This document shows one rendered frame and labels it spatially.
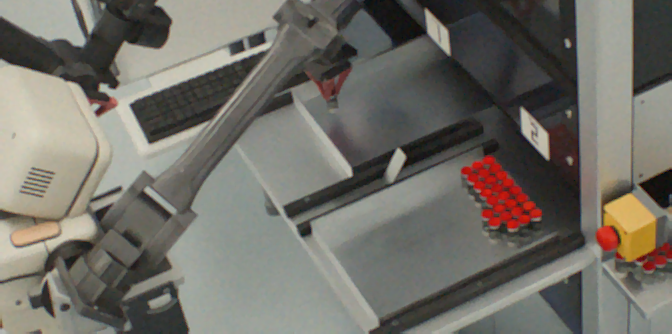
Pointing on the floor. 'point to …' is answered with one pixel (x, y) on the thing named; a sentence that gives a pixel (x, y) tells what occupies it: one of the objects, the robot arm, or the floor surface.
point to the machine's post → (603, 120)
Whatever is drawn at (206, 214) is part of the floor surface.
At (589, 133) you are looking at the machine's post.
